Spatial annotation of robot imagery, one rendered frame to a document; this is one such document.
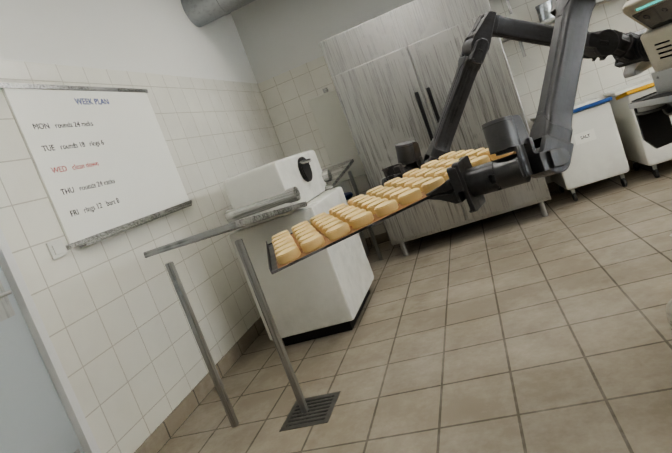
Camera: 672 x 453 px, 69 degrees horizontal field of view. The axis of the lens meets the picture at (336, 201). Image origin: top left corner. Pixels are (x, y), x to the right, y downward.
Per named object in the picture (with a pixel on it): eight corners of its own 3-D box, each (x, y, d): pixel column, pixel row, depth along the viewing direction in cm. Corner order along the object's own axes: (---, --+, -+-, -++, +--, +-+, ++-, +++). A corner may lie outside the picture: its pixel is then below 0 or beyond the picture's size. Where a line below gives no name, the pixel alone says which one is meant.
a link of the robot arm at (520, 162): (530, 181, 86) (539, 178, 90) (518, 144, 86) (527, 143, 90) (493, 192, 90) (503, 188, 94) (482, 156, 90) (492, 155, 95)
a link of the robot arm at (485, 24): (480, 4, 138) (467, 10, 148) (471, 53, 140) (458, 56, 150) (622, 30, 144) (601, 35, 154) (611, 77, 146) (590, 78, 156)
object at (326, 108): (374, 170, 520) (343, 81, 509) (373, 171, 514) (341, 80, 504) (339, 182, 532) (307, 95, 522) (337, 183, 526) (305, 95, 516)
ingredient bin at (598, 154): (570, 205, 413) (543, 119, 405) (553, 193, 475) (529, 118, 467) (638, 185, 400) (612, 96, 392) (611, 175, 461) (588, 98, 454)
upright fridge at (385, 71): (540, 196, 479) (475, -6, 459) (558, 217, 393) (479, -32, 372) (406, 236, 520) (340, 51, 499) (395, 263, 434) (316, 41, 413)
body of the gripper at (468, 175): (467, 214, 94) (504, 204, 90) (448, 165, 93) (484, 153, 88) (477, 203, 99) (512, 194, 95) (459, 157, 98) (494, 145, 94)
